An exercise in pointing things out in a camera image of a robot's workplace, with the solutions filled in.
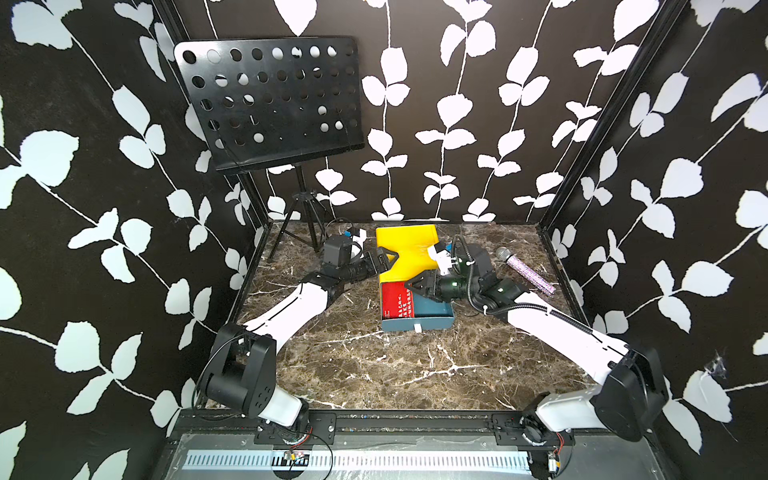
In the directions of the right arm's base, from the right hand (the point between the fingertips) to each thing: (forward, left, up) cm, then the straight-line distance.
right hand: (405, 285), depth 74 cm
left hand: (+11, +4, -3) cm, 12 cm away
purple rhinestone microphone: (+21, -44, -23) cm, 54 cm away
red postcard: (-1, +2, -6) cm, 7 cm away
